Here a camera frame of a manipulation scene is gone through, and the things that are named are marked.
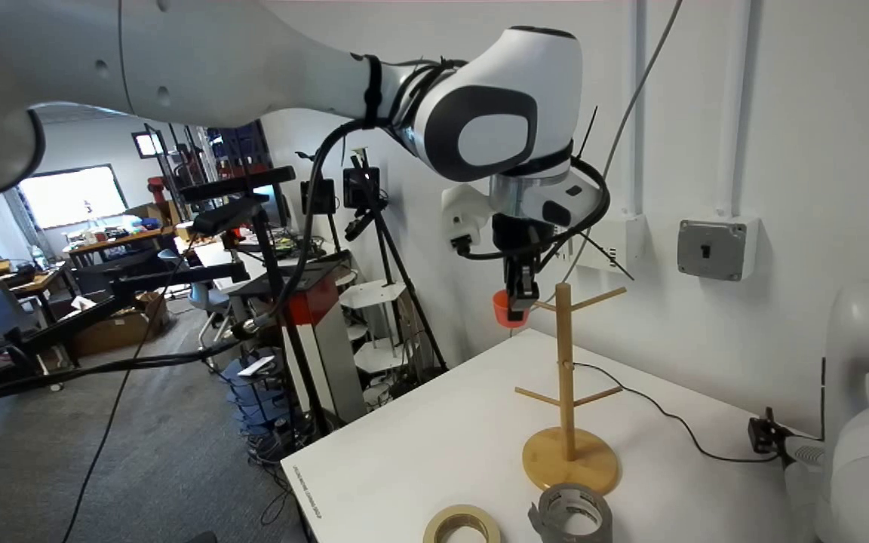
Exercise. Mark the black camera tripod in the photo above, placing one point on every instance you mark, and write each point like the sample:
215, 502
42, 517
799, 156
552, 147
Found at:
363, 191

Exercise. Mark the beige masking tape roll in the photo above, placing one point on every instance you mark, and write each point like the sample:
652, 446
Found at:
436, 528

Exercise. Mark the black plug block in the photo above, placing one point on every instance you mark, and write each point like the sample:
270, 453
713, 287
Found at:
767, 435

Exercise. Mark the red topped white cabinet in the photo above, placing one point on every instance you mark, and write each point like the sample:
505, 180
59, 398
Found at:
319, 349

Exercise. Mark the white wall conduit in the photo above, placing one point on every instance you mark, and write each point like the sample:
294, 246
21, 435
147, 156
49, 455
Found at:
750, 99
637, 99

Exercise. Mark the grey wall socket box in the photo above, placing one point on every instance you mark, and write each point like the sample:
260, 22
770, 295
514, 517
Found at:
713, 249

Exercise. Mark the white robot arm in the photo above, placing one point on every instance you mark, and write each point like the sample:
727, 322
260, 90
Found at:
253, 61

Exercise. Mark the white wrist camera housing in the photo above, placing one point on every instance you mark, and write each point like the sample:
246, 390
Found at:
464, 214

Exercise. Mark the white tiered shelf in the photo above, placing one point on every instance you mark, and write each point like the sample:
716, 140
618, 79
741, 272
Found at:
376, 335

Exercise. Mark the grey duct tape roll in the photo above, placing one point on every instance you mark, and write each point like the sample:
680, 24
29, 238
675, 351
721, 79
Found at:
542, 517

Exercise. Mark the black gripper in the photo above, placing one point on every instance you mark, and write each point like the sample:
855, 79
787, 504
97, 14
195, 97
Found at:
524, 238

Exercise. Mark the orange plastic cup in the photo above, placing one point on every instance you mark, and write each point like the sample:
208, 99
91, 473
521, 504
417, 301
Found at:
505, 311

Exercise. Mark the brown cardboard box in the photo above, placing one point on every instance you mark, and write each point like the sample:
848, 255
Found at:
118, 325

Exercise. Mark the wooden mug stand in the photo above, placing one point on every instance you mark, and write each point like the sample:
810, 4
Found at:
564, 403

